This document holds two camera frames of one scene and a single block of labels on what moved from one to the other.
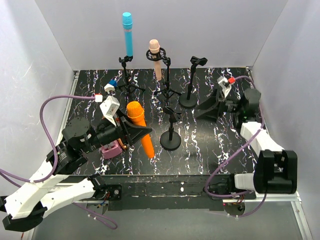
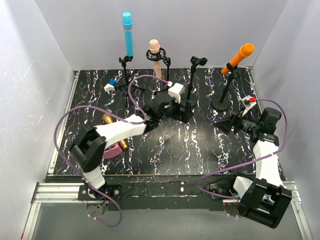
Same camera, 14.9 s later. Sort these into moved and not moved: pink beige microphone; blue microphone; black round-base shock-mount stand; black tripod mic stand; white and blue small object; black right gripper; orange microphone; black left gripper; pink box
Moved: orange microphone; black left gripper; black right gripper; black round-base shock-mount stand
Not moved: pink box; black tripod mic stand; white and blue small object; blue microphone; pink beige microphone
